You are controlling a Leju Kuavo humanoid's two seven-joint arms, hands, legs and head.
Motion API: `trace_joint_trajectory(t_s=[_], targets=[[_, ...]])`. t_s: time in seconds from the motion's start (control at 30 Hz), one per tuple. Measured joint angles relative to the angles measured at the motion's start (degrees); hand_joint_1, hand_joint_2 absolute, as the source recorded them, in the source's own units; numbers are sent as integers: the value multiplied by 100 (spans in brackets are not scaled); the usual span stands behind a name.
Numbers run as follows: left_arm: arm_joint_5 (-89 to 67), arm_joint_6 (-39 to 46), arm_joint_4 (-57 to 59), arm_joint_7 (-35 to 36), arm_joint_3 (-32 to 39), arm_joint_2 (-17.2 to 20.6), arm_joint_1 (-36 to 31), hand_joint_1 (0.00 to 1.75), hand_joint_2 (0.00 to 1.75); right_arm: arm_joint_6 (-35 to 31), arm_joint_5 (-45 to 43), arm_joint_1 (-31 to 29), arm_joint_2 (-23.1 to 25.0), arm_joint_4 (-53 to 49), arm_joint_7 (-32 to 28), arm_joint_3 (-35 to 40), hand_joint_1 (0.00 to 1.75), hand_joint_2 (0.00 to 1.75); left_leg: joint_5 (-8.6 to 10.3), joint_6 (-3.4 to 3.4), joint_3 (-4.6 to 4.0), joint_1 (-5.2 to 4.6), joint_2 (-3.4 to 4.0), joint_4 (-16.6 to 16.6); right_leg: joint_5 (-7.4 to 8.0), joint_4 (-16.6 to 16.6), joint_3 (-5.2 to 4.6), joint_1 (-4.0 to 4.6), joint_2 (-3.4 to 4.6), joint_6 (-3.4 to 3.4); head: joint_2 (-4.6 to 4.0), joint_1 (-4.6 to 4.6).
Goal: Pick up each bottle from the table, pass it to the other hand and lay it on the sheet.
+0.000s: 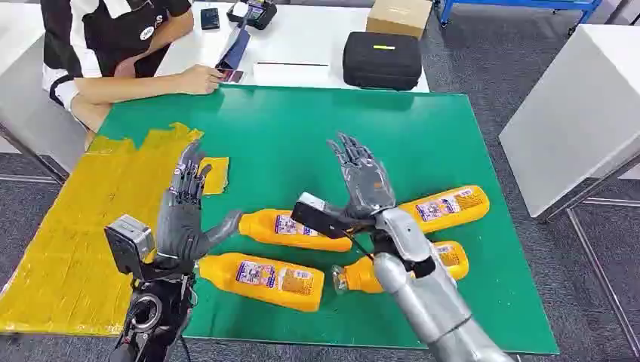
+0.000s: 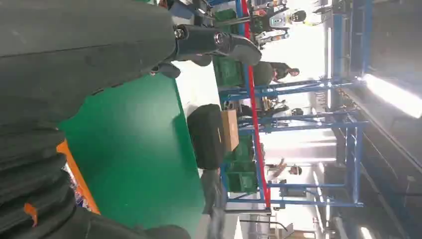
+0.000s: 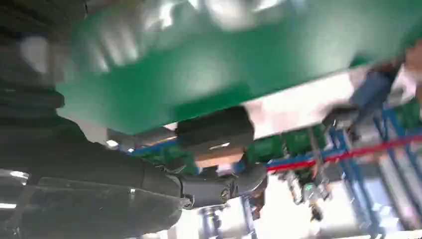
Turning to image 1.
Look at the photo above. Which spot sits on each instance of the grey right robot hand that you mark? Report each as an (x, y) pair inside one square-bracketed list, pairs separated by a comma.
[(367, 185)]

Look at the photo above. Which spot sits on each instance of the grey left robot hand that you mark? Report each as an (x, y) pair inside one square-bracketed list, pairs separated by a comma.
[(177, 225)]

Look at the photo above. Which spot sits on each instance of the orange drink bottle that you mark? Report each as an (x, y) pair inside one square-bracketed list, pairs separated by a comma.
[(280, 229), (450, 205), (360, 277), (260, 280)]

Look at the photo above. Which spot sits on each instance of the small yellow sheet piece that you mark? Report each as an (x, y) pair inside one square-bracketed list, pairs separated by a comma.
[(217, 175)]

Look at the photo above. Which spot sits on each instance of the green table mat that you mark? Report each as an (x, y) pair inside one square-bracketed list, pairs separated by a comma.
[(310, 145)]

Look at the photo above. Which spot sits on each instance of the large yellow sheet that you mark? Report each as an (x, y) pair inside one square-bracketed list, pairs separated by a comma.
[(80, 235)]

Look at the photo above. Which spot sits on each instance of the black zip case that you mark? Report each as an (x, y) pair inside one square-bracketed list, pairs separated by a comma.
[(382, 62)]

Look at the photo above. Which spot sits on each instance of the flat white box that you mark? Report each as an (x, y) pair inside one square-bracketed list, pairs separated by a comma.
[(290, 75)]

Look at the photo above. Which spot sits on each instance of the small printed card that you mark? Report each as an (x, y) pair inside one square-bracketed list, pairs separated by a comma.
[(233, 76)]

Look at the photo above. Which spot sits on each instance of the white desk with accessories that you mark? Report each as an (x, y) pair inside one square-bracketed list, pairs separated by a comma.
[(300, 40)]

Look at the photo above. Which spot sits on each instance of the brown cardboard box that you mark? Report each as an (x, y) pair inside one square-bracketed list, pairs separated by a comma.
[(397, 17)]

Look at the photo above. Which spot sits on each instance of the dark blue phone sleeve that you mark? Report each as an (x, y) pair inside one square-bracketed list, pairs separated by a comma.
[(235, 50)]

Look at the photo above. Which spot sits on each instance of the white desk with metal leg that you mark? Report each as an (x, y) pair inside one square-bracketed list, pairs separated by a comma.
[(25, 100)]

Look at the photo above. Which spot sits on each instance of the person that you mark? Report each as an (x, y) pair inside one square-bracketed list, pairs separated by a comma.
[(110, 30)]

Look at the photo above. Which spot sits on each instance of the black card terminal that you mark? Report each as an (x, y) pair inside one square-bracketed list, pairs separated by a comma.
[(252, 12)]

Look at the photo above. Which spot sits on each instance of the black smartphone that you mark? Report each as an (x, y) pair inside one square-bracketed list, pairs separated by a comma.
[(210, 18)]

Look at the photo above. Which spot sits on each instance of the white side table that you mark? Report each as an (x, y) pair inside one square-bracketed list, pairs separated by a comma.
[(575, 120)]

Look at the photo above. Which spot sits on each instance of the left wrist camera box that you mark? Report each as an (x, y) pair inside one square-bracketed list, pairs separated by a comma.
[(127, 245)]

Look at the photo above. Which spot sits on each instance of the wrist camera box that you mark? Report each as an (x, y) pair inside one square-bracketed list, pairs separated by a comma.
[(317, 217), (127, 245)]

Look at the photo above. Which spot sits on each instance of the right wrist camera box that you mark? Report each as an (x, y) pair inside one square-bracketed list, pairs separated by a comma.
[(317, 217)]

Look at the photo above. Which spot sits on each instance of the blue metal cart frame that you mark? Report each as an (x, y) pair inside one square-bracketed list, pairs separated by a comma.
[(520, 4)]

